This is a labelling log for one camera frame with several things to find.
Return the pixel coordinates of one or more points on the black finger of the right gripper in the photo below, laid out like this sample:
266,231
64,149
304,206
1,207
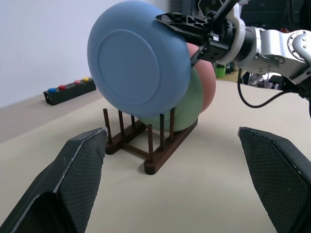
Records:
187,26
199,55

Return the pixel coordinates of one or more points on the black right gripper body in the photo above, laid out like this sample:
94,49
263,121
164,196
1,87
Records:
217,46

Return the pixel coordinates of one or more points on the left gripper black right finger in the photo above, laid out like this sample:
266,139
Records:
281,184

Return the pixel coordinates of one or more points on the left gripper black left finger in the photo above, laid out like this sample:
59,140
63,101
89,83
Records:
60,184

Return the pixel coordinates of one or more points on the pink plastic plate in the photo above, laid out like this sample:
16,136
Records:
209,80

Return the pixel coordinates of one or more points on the green plastic plate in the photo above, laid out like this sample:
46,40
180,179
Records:
189,104

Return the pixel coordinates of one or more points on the blue plastic plate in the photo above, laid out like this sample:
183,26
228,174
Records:
131,60

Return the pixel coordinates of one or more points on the brown wooden dish rack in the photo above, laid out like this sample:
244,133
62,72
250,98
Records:
155,165

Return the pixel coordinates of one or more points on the small green container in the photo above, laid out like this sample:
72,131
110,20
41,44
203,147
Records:
219,72

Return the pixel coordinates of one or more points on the black box with coloured buttons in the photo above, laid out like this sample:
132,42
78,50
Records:
70,93

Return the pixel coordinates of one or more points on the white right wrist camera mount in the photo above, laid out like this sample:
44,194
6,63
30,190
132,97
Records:
240,26

